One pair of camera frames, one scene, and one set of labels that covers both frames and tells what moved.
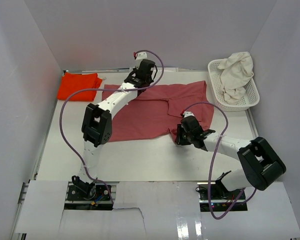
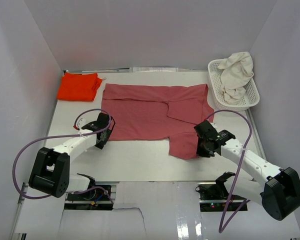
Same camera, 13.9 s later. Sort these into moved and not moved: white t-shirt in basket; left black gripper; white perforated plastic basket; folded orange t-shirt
Moved: left black gripper
Not moved: white perforated plastic basket; white t-shirt in basket; folded orange t-shirt
